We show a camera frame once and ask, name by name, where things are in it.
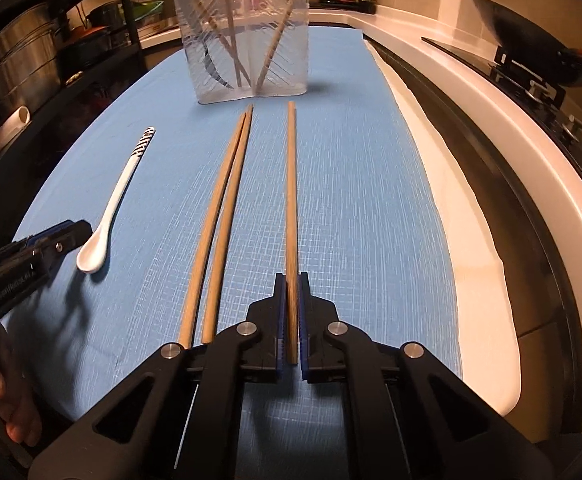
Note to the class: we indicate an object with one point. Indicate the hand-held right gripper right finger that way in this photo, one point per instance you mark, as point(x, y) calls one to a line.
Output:
point(321, 330)

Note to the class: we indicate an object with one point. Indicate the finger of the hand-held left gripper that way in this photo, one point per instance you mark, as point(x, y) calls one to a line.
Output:
point(66, 242)
point(53, 229)

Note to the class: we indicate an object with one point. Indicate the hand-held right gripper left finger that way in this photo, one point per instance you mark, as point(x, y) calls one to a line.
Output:
point(263, 330)

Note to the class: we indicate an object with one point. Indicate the wooden chopstick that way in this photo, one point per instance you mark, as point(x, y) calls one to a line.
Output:
point(234, 200)
point(231, 20)
point(211, 25)
point(297, 2)
point(291, 210)
point(271, 62)

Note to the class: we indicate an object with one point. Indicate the bundle of wooden chopsticks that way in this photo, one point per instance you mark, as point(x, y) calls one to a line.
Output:
point(222, 200)

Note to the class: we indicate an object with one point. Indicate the clear plastic utensil container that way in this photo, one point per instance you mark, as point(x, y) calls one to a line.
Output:
point(281, 15)

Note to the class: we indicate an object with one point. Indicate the person's left hand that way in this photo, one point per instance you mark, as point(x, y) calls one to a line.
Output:
point(18, 400)

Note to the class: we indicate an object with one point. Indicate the white paper roll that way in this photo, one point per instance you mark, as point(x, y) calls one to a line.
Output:
point(11, 127)

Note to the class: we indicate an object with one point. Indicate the blue mat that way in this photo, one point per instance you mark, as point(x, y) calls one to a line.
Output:
point(361, 185)

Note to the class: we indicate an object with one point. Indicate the small yellow object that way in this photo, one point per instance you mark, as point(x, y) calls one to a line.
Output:
point(73, 78)

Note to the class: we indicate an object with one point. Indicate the stacked steel pots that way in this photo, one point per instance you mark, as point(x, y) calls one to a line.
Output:
point(21, 60)

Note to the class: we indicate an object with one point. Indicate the black shelf rack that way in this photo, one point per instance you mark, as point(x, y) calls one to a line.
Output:
point(131, 20)

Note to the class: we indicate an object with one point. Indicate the black gas stove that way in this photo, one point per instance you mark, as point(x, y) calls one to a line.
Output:
point(521, 95)

